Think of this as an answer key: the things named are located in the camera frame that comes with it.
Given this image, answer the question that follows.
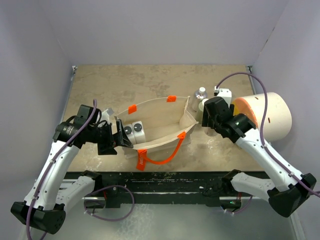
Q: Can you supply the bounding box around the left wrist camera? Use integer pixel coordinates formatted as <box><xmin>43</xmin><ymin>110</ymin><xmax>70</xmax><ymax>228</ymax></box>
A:
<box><xmin>98</xmin><ymin>108</ymin><xmax>114</xmax><ymax>127</ymax></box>

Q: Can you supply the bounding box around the white bottle black cap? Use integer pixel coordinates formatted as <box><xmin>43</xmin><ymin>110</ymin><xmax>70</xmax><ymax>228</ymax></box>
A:
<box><xmin>132</xmin><ymin>121</ymin><xmax>146</xmax><ymax>144</ymax></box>
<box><xmin>124</xmin><ymin>124</ymin><xmax>136</xmax><ymax>145</ymax></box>

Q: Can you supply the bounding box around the cream jar round lid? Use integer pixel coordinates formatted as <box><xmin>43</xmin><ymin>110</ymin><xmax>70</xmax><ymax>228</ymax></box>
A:
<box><xmin>204</xmin><ymin>127</ymin><xmax>219</xmax><ymax>137</ymax></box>

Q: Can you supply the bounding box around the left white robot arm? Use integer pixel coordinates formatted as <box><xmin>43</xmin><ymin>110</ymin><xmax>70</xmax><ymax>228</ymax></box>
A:
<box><xmin>10</xmin><ymin>101</ymin><xmax>133</xmax><ymax>237</ymax></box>

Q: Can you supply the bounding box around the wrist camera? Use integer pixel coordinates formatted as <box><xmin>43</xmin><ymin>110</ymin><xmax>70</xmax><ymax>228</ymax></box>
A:
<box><xmin>213</xmin><ymin>86</ymin><xmax>232</xmax><ymax>106</ymax></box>
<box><xmin>98</xmin><ymin>108</ymin><xmax>114</xmax><ymax>127</ymax></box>

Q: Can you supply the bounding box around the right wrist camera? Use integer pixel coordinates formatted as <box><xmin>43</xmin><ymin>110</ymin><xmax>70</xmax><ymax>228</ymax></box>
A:
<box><xmin>213</xmin><ymin>86</ymin><xmax>232</xmax><ymax>106</ymax></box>

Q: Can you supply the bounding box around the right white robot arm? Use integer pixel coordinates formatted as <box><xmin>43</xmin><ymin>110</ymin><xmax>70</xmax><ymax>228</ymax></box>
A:
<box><xmin>202</xmin><ymin>96</ymin><xmax>317</xmax><ymax>218</ymax></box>

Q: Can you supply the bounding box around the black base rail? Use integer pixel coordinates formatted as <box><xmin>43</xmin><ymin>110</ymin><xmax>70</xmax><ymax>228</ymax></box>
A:
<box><xmin>62</xmin><ymin>170</ymin><xmax>268</xmax><ymax>208</ymax></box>

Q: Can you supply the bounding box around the beige canvas tote bag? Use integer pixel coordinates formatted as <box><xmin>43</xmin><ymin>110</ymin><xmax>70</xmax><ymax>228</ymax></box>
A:
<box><xmin>114</xmin><ymin>95</ymin><xmax>198</xmax><ymax>171</ymax></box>

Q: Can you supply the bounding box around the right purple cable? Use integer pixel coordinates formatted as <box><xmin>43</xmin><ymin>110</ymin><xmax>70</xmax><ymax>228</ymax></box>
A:
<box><xmin>215</xmin><ymin>72</ymin><xmax>320</xmax><ymax>216</ymax></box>

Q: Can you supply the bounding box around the clear bottle white cap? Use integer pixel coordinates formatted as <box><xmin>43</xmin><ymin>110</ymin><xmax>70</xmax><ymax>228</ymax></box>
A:
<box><xmin>191</xmin><ymin>87</ymin><xmax>208</xmax><ymax>111</ymax></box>

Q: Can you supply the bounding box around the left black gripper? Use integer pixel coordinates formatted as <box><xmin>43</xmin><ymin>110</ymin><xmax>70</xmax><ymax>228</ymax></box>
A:
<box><xmin>87</xmin><ymin>119</ymin><xmax>133</xmax><ymax>155</ymax></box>

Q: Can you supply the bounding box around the large white cylinder toy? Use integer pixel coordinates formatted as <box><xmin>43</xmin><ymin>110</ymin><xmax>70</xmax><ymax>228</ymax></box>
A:
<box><xmin>232</xmin><ymin>92</ymin><xmax>292</xmax><ymax>142</ymax></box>

